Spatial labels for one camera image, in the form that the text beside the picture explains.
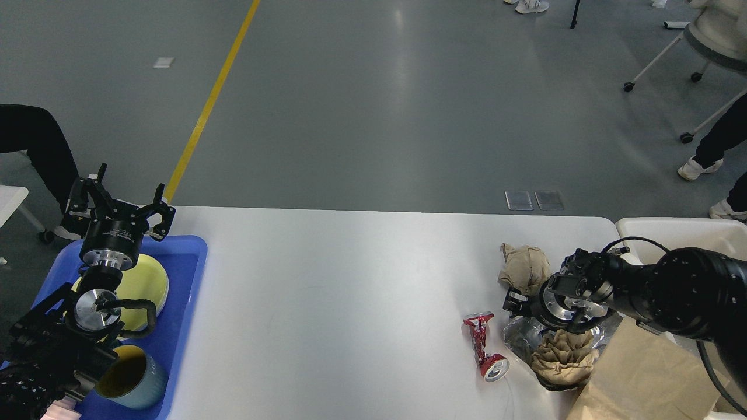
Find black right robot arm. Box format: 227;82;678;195
502;243;746;403

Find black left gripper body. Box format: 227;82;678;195
79;208;154;270

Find black stand leg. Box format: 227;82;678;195
569;0;581;30

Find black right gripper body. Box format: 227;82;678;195
526;283;610;334

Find brown paper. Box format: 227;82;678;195
530;330;599;391

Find white rolling chair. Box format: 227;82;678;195
622;0;747;144

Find pink mug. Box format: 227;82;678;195
40;399;82;419

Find white side table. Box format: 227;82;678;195
1;184;48;239

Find brown paper ball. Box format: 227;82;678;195
498;243;551;297

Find person in white trousers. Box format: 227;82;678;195
503;0;550;15

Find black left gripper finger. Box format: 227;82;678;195
131;183;176;242
64;163;117;219

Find small foil piece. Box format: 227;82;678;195
504;314;622;365

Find crushed red soda can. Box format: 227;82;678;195
462;311;510;383

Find person in black clothes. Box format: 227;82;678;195
1;104;88;241

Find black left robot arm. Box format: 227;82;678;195
2;164;176;419

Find blue plastic tray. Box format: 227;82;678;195
0;236;208;420

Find right floor outlet plate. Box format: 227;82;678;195
534;191;565;212

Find yellow plastic plate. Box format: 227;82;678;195
72;255;170;340

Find person with white sneakers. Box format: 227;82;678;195
677;94;746;223

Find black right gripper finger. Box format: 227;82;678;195
502;287;534;319

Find grey-blue mug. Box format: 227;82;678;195
94;345;169;410

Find flat brown paper bag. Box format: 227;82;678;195
567;317;720;419

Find floor outlet plate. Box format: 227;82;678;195
534;191;565;212
505;191;534;212

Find left floor outlet plate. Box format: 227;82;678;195
505;191;534;212

